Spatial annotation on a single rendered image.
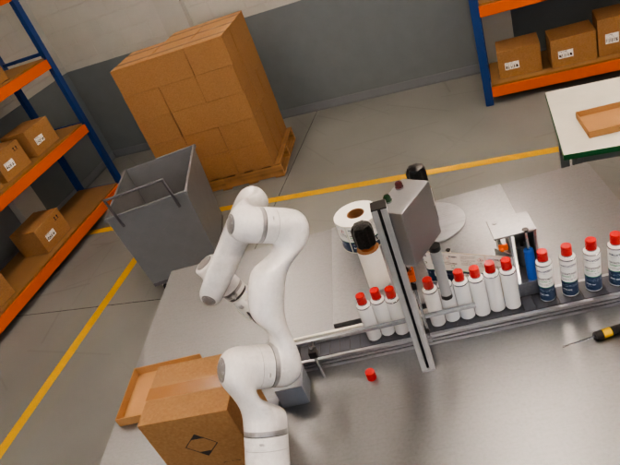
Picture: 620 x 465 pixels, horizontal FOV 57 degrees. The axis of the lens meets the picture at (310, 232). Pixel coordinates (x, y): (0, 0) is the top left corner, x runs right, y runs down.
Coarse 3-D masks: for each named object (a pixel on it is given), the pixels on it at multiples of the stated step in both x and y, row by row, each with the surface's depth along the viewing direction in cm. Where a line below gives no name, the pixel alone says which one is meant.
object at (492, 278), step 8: (488, 264) 185; (488, 272) 186; (496, 272) 186; (488, 280) 187; (496, 280) 187; (488, 288) 190; (496, 288) 188; (488, 296) 193; (496, 296) 190; (496, 304) 192; (504, 304) 194; (496, 312) 194
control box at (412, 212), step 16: (400, 192) 163; (416, 192) 160; (400, 208) 156; (416, 208) 160; (432, 208) 167; (400, 224) 157; (416, 224) 161; (432, 224) 168; (400, 240) 161; (416, 240) 162; (432, 240) 169; (416, 256) 163
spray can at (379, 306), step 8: (376, 288) 193; (376, 296) 193; (384, 296) 196; (376, 304) 194; (384, 304) 195; (376, 312) 196; (384, 312) 196; (384, 320) 198; (384, 328) 200; (392, 328) 201
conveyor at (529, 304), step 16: (560, 288) 194; (608, 288) 187; (528, 304) 193; (544, 304) 190; (464, 320) 196; (480, 320) 194; (352, 336) 208; (384, 336) 203; (400, 336) 200; (304, 352) 209; (320, 352) 206; (336, 352) 204
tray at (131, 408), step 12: (180, 360) 232; (144, 372) 237; (132, 384) 231; (144, 384) 231; (132, 396) 228; (144, 396) 225; (120, 408) 219; (132, 408) 222; (120, 420) 214; (132, 420) 214
